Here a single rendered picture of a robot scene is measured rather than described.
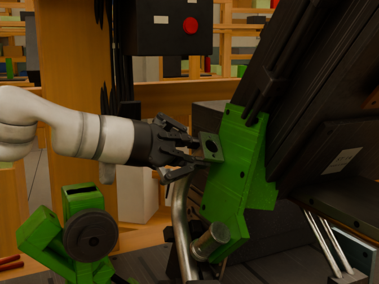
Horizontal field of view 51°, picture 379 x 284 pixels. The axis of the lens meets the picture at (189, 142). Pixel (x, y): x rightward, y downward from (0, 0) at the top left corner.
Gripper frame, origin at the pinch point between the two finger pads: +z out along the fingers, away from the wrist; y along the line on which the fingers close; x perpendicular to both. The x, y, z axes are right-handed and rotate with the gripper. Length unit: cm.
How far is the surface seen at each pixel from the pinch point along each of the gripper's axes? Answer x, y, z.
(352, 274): -5.4, -22.9, 21.8
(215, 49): 558, 733, 512
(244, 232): -3.1, -15.6, 3.3
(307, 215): -3.9, -12.2, 17.4
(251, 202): -3.4, -10.4, 5.9
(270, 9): 294, 568, 439
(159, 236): 41.1, 0.0, 11.5
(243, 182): -6.2, -8.6, 2.8
